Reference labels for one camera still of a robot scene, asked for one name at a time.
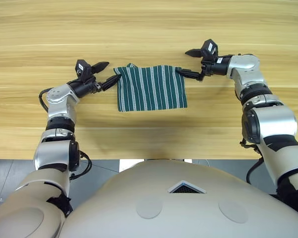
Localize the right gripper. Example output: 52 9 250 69
176 48 232 82

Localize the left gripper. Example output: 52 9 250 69
69 61 121 99

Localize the green white striped T-shirt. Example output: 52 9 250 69
113 62 189 113

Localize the robot body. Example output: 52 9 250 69
56 158 298 238

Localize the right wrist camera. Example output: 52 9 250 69
200 39 219 63

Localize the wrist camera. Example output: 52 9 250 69
200 39 219 63
74 59 96 83

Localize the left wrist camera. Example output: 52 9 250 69
74 59 96 83

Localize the black cable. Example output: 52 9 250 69
246 157 264 184
38 87 53 113
69 149 93 180

